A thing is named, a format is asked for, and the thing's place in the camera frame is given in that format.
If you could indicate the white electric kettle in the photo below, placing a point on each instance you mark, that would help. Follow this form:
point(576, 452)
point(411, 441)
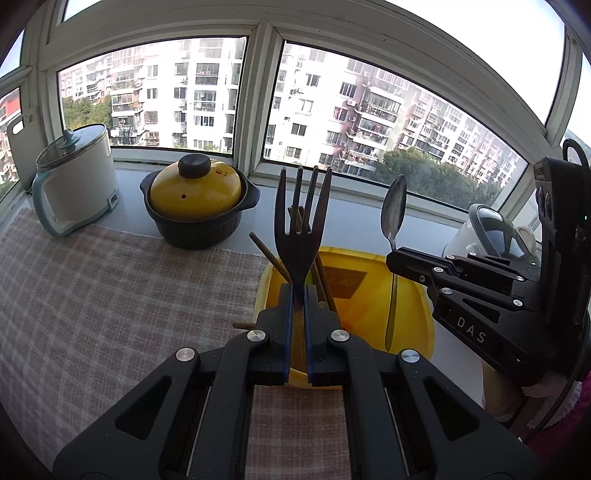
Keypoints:
point(489, 226)

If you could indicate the thin brown chopstick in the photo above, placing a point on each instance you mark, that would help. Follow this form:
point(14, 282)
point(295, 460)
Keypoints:
point(325, 286)
point(242, 324)

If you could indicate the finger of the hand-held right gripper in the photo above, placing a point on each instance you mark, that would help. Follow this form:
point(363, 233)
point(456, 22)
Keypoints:
point(471, 290)
point(461, 265)

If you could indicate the white and teal electric pot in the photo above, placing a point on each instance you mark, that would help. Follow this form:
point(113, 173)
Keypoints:
point(78, 184)

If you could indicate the silver spoon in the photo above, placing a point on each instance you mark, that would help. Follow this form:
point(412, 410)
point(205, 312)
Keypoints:
point(395, 207)

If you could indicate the white window frame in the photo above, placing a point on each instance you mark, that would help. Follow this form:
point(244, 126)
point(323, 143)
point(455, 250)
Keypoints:
point(258, 92)

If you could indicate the white cutting board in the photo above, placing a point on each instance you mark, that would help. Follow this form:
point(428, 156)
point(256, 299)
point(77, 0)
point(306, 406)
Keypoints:
point(23, 152)

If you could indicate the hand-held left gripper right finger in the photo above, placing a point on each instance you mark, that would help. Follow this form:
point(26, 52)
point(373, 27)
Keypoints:
point(309, 341)

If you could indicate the yellow plastic container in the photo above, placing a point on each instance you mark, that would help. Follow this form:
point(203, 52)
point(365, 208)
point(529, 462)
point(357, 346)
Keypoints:
point(364, 314)

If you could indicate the black casserole with yellow lid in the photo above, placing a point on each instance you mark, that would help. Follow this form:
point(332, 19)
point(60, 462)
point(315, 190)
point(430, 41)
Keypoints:
point(198, 203)

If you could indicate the person's right forearm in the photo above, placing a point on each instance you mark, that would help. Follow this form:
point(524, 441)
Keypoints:
point(563, 415)

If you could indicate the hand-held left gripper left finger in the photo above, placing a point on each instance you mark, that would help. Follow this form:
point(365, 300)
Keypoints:
point(288, 341)

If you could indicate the silver fork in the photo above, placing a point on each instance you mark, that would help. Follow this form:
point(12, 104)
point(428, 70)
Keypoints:
point(298, 249)

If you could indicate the pink checked cloth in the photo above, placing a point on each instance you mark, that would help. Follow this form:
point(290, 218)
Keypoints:
point(115, 300)

